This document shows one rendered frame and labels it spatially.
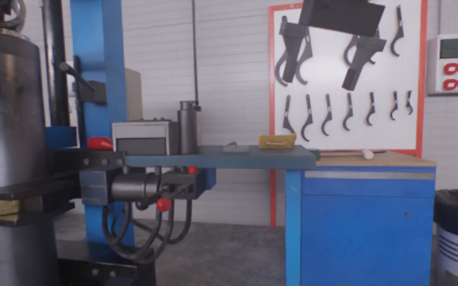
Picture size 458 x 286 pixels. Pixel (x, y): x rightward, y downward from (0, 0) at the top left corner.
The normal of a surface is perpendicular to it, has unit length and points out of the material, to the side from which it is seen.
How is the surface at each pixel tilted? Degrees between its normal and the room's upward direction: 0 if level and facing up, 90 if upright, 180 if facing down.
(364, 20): 114
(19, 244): 90
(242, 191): 90
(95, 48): 90
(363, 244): 90
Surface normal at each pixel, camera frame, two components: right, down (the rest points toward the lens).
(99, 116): -0.18, 0.08
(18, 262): 0.64, 0.04
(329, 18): 0.11, 0.47
